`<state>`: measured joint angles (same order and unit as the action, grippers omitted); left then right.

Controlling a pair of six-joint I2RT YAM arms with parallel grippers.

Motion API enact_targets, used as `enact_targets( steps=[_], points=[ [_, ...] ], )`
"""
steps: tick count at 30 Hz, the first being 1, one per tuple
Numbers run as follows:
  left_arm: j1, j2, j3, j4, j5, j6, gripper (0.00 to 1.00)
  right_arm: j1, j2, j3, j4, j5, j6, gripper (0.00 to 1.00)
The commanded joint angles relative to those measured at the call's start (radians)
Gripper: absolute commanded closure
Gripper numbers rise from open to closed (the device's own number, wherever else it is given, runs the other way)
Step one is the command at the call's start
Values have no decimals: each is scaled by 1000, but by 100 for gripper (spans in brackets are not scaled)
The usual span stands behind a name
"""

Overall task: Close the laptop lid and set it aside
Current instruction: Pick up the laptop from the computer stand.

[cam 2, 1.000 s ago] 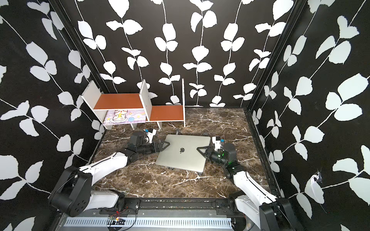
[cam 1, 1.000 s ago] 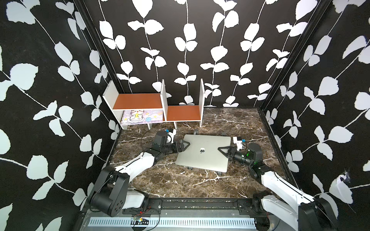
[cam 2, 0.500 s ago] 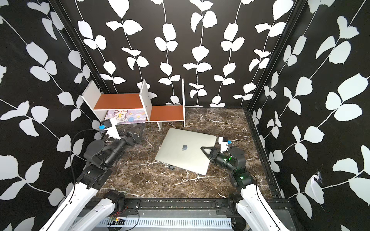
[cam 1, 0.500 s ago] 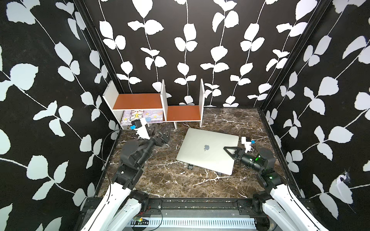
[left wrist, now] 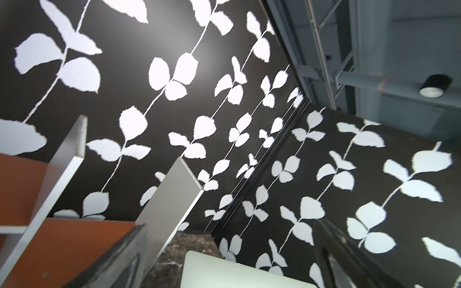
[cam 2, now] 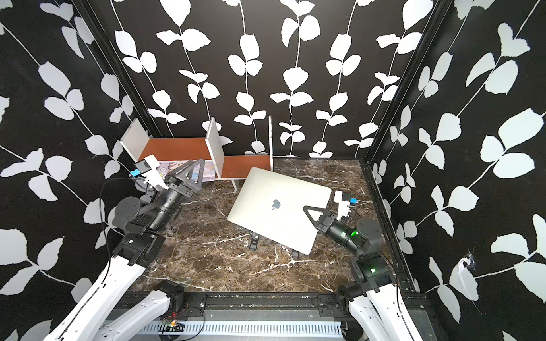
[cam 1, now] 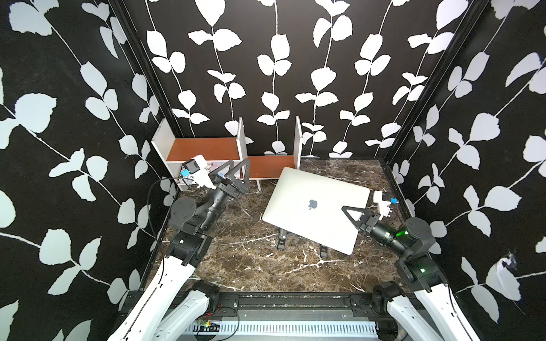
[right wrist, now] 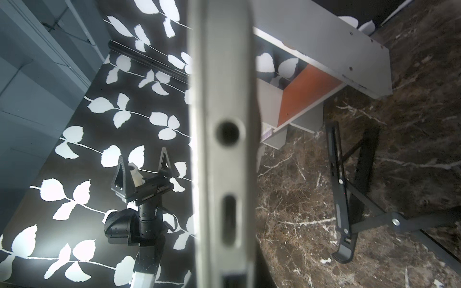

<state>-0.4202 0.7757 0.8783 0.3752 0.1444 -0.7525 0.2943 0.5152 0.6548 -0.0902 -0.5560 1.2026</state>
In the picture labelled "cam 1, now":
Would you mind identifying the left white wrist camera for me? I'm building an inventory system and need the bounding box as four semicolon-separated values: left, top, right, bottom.
180;155;216;190

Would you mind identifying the black front rail base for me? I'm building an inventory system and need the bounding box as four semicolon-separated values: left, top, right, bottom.
123;290;427;321

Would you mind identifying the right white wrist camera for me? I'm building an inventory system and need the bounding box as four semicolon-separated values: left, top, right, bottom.
373;190;399;220

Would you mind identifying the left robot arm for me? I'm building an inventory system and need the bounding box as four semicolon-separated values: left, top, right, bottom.
109;155;251;340

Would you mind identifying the cartoon cover notebook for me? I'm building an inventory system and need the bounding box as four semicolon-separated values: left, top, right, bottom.
179;161;211;186

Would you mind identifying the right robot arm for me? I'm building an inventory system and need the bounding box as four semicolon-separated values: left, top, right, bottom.
342;205;479;340

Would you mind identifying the black folding laptop stand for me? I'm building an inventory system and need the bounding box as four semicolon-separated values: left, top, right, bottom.
277;228;328;260

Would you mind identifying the silver laptop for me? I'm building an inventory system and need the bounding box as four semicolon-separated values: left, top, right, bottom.
262;167;371;255

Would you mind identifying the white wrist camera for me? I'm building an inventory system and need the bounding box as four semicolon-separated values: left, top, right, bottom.
180;155;216;190
373;190;399;220

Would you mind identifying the white and brown desk shelf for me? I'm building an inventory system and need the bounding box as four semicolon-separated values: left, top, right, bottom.
152;117;303;183

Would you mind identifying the white slotted cable duct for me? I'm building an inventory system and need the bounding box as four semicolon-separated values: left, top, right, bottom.
183;321;378;338

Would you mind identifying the small circuit board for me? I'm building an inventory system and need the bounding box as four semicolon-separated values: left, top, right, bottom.
195;321;220;334

